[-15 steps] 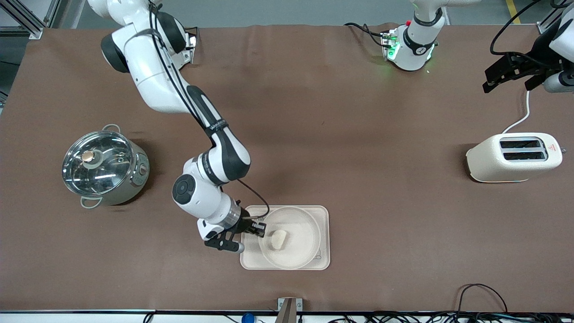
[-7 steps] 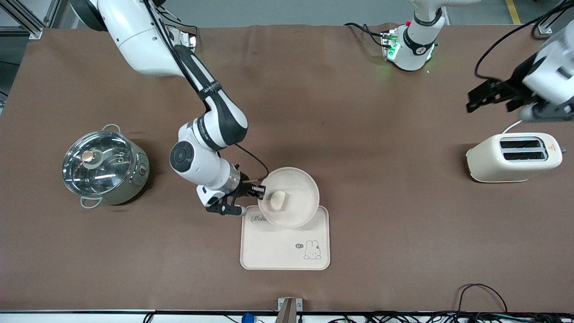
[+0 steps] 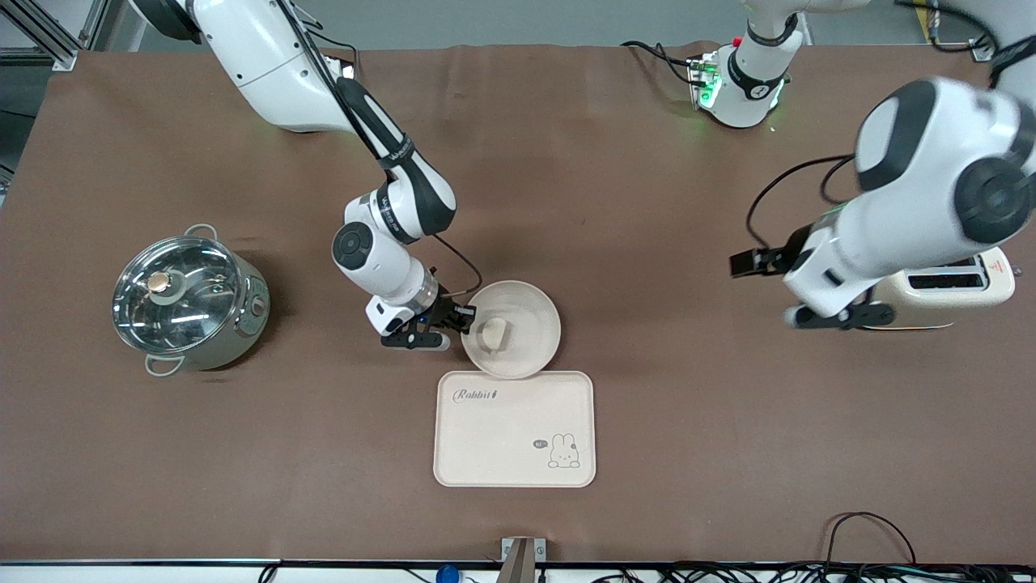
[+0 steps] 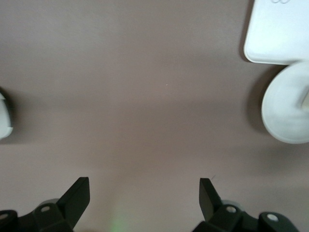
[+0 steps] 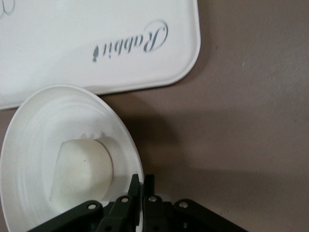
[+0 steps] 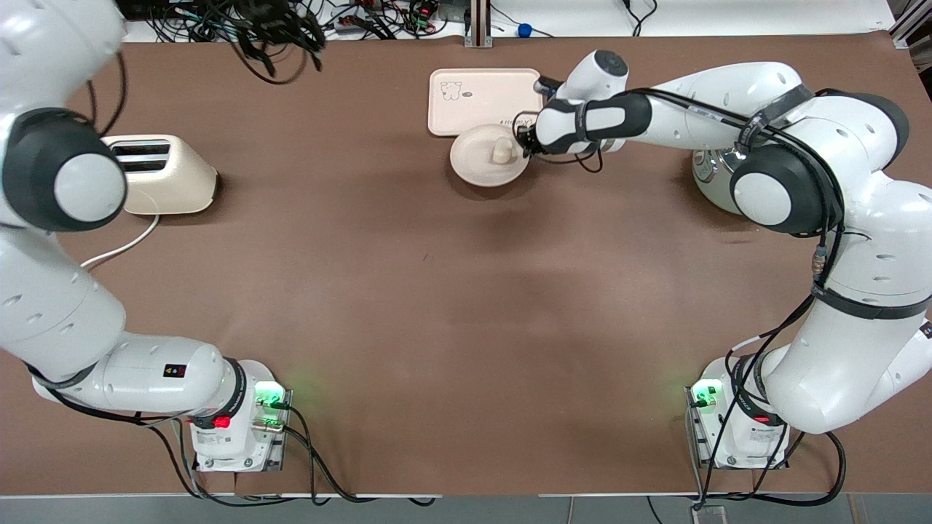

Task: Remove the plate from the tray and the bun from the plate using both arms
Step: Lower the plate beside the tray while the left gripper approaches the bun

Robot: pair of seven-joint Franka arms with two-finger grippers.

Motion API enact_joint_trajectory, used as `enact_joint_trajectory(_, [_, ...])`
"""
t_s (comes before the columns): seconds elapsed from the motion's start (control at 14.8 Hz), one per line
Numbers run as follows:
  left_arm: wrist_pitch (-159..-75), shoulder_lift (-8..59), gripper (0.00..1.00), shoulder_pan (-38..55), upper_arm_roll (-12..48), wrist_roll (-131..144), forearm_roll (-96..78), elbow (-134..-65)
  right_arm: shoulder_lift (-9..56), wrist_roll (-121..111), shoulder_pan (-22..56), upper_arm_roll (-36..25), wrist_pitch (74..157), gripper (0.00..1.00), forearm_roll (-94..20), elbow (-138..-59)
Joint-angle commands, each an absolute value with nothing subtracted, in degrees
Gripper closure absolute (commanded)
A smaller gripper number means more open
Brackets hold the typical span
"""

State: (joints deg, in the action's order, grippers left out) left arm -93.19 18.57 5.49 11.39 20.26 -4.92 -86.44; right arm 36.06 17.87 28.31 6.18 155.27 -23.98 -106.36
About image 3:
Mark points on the round beige plate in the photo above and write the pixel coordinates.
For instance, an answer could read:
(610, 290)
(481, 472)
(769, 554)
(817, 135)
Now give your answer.
(530, 324)

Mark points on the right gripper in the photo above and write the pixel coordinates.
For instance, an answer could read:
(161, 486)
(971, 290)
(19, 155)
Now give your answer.
(443, 311)

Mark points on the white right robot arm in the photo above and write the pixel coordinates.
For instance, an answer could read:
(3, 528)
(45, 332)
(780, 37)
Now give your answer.
(267, 65)

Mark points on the brown table cover mat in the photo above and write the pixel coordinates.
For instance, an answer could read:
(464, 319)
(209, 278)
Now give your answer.
(647, 202)

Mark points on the beige rabbit print tray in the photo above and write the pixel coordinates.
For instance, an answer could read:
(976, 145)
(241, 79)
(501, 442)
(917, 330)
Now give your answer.
(502, 437)

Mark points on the cream two-slot toaster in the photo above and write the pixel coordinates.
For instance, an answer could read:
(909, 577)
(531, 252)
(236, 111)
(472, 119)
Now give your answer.
(971, 295)

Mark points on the grey metal camera bracket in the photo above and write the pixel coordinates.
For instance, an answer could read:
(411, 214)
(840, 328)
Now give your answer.
(518, 559)

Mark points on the pale steamed bun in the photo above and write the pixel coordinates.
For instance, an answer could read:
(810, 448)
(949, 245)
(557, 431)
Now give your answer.
(494, 334)

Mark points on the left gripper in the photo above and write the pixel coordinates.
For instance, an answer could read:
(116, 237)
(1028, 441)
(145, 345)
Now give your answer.
(779, 258)

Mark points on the glass pot lid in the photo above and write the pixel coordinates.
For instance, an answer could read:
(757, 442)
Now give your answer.
(178, 295)

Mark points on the aluminium frame profile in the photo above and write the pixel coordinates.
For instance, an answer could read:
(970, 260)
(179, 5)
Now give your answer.
(48, 36)

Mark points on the blue round knob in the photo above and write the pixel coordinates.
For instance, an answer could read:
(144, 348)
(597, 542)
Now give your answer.
(447, 575)

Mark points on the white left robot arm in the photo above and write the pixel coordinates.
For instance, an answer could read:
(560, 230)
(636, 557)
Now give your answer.
(931, 162)

